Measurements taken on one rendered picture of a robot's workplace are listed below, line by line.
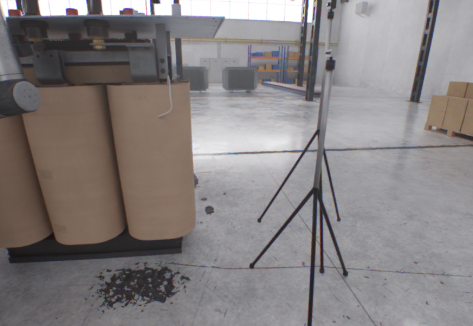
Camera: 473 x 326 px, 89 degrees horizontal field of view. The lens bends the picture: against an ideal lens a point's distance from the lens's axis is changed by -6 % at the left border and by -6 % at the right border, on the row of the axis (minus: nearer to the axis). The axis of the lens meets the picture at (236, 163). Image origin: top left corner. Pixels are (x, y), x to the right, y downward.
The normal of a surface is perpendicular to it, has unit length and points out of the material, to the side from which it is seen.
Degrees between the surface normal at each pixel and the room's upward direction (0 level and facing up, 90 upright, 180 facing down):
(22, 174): 90
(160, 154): 90
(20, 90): 76
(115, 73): 90
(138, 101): 90
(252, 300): 0
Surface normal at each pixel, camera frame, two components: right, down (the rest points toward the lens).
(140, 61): 0.15, 0.34
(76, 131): 0.38, 0.33
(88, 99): 0.83, 0.20
